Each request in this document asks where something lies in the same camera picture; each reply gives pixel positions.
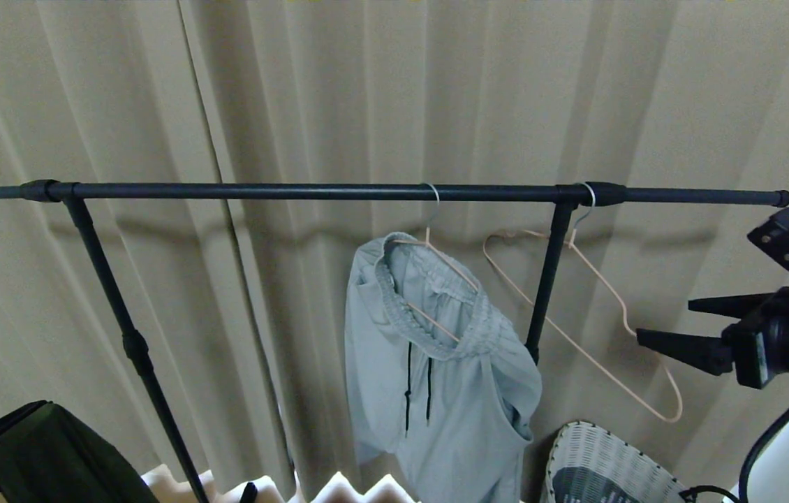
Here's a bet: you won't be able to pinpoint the pink clothes hanger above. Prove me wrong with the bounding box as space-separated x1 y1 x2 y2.
482 183 684 424
393 183 481 344

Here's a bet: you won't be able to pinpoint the pale grey shorts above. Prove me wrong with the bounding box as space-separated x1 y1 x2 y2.
344 232 544 503

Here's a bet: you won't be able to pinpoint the green garment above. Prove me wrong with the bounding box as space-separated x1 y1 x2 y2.
0 400 159 503

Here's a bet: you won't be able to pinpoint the white laundry basket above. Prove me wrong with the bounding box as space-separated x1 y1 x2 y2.
540 420 739 503

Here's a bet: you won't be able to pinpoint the black clothes rack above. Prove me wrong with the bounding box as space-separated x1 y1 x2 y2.
0 180 789 503

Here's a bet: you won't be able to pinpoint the beige curtain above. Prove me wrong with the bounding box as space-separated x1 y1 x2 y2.
0 0 789 501

